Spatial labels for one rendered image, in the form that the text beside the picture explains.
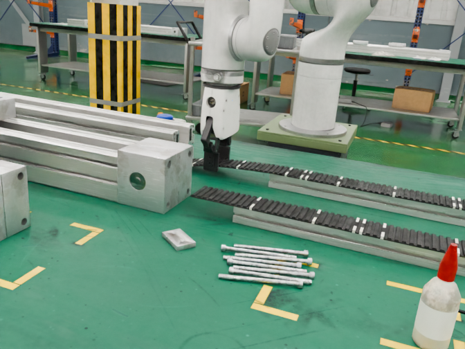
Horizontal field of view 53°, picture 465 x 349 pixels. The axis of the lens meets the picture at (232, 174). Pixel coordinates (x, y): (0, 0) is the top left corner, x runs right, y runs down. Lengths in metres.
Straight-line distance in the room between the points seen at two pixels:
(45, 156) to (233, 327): 0.51
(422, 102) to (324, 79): 4.38
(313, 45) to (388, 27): 7.09
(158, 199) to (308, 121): 0.62
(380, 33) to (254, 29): 7.53
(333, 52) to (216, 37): 0.45
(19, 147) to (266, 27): 0.49
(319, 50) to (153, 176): 0.64
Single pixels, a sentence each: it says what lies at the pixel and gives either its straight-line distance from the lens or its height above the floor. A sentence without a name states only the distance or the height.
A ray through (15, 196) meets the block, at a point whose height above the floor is 0.84.
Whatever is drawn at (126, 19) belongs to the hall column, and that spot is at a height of 0.99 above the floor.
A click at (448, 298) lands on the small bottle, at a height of 0.85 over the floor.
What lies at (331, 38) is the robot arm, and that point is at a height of 1.06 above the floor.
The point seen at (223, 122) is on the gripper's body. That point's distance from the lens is 0.91.
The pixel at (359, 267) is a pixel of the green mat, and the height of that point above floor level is 0.78.
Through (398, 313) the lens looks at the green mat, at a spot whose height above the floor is 0.78.
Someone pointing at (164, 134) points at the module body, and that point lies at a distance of 0.96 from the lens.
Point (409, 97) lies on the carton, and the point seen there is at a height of 0.35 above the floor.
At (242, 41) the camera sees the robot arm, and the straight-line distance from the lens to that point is 0.86.
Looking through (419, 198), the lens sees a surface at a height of 0.81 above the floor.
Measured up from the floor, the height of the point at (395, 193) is 0.81.
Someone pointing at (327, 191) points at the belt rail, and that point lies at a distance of 0.91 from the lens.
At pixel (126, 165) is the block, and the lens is 0.79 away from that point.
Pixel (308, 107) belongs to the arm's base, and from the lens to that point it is 1.28.
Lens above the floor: 1.10
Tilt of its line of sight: 19 degrees down
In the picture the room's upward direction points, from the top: 4 degrees clockwise
